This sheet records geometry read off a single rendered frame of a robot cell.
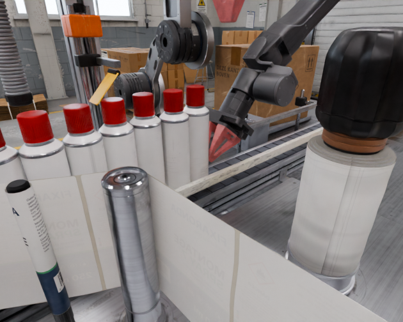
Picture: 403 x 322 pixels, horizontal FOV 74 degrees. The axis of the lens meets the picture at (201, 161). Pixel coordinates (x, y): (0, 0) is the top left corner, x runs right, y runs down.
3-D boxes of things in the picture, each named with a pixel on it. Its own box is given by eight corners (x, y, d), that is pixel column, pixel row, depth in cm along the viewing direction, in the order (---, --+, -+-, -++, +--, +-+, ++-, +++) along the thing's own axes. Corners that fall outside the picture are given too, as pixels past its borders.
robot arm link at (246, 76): (251, 77, 61) (238, 62, 57) (276, 80, 56) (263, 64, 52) (237, 104, 61) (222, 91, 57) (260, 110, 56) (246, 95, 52)
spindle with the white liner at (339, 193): (333, 313, 31) (431, 25, 18) (270, 266, 37) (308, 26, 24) (365, 273, 36) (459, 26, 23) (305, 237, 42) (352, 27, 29)
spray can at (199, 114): (199, 193, 54) (198, 90, 45) (178, 186, 56) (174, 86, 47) (213, 183, 57) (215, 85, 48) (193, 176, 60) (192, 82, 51)
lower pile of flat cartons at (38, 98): (-1, 121, 377) (-7, 106, 368) (-1, 112, 418) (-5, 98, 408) (50, 114, 409) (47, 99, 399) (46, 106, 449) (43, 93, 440)
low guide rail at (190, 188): (7, 279, 34) (2, 268, 33) (6, 273, 34) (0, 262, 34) (363, 116, 96) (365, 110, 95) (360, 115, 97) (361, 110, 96)
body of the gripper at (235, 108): (235, 125, 51) (253, 91, 51) (200, 114, 58) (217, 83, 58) (251, 138, 55) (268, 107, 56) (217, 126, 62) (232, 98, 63)
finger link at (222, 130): (206, 159, 52) (229, 117, 52) (184, 147, 57) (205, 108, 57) (225, 170, 57) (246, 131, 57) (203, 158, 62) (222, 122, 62)
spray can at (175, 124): (174, 205, 50) (168, 95, 41) (159, 193, 54) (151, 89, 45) (196, 195, 53) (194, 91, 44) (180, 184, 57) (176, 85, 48)
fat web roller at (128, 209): (137, 349, 28) (109, 197, 19) (118, 317, 31) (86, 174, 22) (173, 321, 30) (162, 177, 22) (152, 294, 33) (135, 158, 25)
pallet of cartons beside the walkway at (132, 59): (187, 112, 415) (185, 50, 376) (137, 123, 370) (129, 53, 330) (150, 98, 501) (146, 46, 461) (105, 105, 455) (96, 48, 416)
